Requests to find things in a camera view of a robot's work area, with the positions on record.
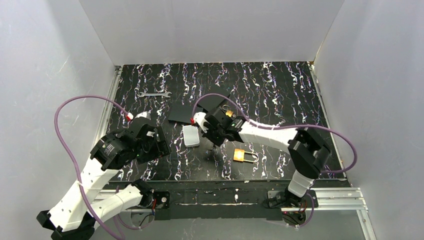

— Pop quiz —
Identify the black square plate left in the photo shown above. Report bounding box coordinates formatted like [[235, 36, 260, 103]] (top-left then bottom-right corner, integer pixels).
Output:
[[167, 103, 193, 125]]

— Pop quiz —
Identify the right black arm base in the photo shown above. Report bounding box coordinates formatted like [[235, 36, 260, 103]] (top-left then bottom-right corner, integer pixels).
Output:
[[262, 190, 319, 230]]

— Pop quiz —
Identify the silver open-end wrench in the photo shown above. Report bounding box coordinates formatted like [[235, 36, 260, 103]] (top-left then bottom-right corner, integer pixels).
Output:
[[137, 91, 172, 98]]

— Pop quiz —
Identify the aluminium frame rail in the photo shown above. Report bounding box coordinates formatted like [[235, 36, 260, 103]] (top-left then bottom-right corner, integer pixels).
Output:
[[61, 65, 379, 240]]

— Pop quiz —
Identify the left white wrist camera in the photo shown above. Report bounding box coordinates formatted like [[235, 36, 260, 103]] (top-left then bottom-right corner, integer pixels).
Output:
[[125, 111, 151, 124]]

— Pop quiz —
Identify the black square plate right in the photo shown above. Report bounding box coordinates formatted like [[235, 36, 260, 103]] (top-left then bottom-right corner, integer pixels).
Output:
[[197, 85, 230, 113]]

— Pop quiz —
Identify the black square plate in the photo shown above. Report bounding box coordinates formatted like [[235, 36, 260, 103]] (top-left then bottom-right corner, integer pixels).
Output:
[[167, 103, 193, 125], [197, 85, 230, 113]]

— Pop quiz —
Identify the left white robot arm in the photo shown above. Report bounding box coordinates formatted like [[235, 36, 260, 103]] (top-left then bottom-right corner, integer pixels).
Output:
[[36, 114, 171, 240]]

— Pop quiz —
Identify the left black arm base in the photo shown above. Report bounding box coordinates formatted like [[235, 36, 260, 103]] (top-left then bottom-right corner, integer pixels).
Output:
[[130, 191, 171, 229]]

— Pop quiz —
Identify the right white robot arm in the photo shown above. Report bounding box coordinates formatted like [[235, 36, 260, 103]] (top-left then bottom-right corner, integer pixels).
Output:
[[193, 108, 331, 198]]

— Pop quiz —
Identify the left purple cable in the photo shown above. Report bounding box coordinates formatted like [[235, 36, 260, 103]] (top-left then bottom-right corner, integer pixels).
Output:
[[53, 95, 133, 240]]

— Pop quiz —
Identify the large brass padlock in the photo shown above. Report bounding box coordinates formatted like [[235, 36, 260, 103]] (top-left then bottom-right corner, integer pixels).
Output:
[[232, 148, 259, 164]]

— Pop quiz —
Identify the small brass padlock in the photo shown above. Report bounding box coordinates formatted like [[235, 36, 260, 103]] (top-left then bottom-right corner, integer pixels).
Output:
[[222, 104, 236, 118]]

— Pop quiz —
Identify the white rectangular box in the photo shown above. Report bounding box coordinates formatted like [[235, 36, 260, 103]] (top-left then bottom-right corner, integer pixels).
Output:
[[182, 125, 200, 148]]

